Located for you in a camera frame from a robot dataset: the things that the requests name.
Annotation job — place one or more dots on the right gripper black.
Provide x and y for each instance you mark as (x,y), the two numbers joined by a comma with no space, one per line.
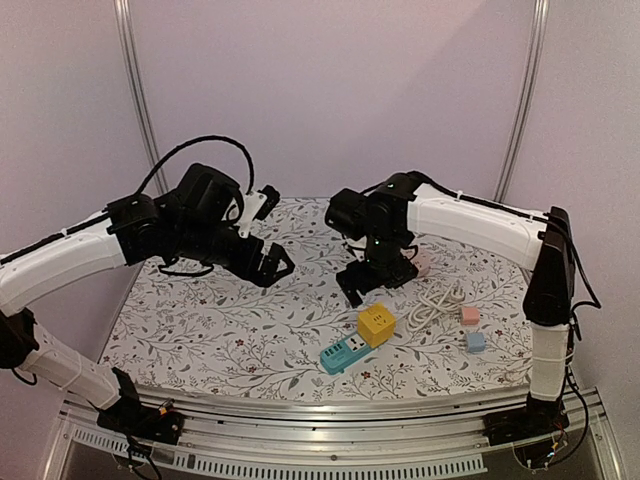
(358,277)

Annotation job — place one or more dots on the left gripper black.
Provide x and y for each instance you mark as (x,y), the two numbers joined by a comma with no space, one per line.
(264,277)

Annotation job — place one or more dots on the yellow cube socket adapter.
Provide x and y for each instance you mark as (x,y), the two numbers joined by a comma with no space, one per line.
(376,325)

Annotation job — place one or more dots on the teal power strip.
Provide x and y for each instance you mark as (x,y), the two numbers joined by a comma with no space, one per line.
(336,358)

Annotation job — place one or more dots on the blue charger cube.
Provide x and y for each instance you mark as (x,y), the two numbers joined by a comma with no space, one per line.
(475,342)

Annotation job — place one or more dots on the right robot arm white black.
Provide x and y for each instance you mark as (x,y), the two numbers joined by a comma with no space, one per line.
(381,223)

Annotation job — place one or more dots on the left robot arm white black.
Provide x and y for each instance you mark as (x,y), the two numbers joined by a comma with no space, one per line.
(206,218)

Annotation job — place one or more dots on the pink round power strip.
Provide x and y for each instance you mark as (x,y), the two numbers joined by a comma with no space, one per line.
(420,260)

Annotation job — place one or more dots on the floral table mat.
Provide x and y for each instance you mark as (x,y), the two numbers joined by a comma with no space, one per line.
(224,336)

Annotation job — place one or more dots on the pink charger cube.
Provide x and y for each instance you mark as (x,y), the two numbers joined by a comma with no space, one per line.
(469,316)

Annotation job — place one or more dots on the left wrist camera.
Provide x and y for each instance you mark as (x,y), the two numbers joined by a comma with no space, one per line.
(256,206)

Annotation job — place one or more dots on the aluminium front rail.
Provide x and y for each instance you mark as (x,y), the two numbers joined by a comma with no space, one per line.
(420,438)

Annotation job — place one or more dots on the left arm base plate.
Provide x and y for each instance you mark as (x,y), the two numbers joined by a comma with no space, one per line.
(130,417)

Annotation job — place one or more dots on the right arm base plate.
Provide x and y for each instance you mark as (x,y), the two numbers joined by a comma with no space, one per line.
(529,421)

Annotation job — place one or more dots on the left aluminium corner post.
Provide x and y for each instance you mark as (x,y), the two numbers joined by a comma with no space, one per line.
(134,76)

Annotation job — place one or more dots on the aluminium corner post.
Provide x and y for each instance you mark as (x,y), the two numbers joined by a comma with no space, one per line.
(134,76)
(525,99)

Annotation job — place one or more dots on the right aluminium corner post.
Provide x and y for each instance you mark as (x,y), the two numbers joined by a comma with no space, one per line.
(525,99)

